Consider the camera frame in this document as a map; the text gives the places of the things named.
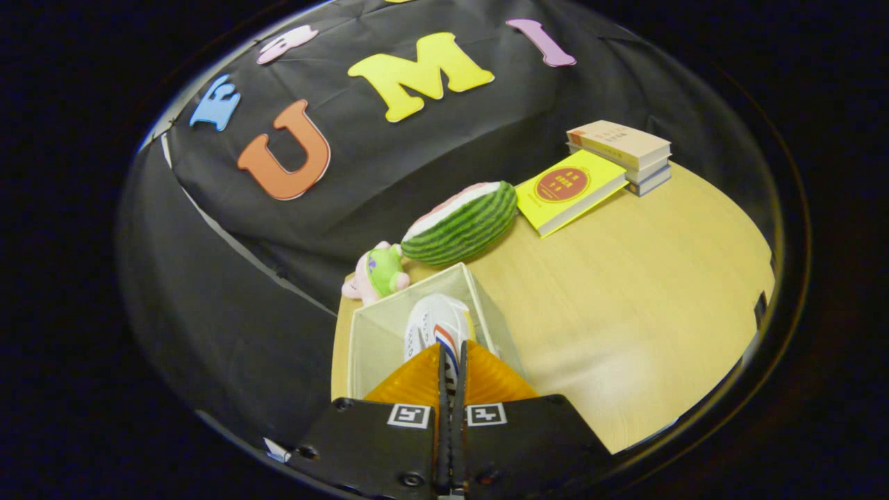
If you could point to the yellow book with red circle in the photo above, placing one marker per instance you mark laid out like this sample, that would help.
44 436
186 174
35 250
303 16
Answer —
566 187

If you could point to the cream fabric storage box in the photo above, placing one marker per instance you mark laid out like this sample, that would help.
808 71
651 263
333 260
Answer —
375 340

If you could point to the tan cover book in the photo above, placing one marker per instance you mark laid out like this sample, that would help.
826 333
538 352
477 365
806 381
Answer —
618 142

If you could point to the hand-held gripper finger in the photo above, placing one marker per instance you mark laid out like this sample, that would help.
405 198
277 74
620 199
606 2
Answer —
458 417
442 417

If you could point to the black backdrop cloth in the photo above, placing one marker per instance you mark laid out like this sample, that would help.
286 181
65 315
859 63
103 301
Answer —
229 278

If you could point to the white cover book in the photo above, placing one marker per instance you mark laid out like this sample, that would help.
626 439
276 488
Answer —
649 172

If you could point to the pink and green plush toy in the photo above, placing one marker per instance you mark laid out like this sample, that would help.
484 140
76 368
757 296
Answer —
380 274

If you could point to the white canvas shoe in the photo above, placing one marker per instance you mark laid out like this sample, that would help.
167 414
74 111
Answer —
437 316

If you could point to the watermelon slice plush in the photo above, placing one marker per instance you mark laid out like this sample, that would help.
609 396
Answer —
462 226

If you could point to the grey-blue cover book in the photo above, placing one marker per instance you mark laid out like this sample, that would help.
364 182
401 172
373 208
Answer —
653 184

